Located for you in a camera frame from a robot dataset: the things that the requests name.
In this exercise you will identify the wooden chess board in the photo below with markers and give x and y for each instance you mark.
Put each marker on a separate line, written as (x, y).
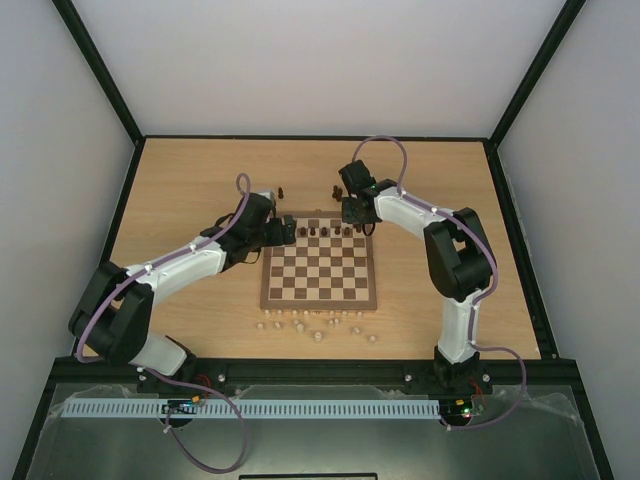
(320, 273)

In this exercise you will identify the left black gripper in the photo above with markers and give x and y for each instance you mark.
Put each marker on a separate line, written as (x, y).
(290, 230)

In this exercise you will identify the white slotted cable duct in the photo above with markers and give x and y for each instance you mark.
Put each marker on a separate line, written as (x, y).
(257, 409)

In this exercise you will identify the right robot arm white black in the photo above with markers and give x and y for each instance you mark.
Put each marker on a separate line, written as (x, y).
(460, 262)

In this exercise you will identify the left controller board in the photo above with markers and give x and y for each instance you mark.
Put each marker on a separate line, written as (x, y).
(189, 406)

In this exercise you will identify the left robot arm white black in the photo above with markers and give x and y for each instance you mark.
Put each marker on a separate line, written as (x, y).
(111, 322)

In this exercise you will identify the black frame rail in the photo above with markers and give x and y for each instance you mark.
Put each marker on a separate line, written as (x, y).
(413, 377)

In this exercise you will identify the right controller board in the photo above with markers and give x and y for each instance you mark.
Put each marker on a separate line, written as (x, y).
(464, 407)

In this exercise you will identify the controller board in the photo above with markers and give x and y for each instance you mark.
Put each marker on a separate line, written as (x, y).
(464, 407)
(189, 406)

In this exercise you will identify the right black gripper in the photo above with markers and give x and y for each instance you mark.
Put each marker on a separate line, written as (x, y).
(353, 211)

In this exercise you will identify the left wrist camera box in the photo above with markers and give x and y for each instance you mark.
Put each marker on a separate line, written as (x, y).
(267, 194)

